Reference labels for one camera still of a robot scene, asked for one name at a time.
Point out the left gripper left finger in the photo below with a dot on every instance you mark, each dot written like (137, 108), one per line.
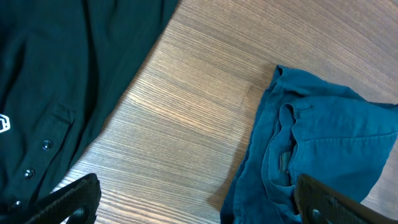
(75, 203)

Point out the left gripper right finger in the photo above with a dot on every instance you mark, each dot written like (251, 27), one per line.
(317, 203)

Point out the navy blue shorts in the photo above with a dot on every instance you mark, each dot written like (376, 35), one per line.
(305, 125)

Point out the black t-shirt with logo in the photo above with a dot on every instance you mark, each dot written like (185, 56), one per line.
(64, 66)

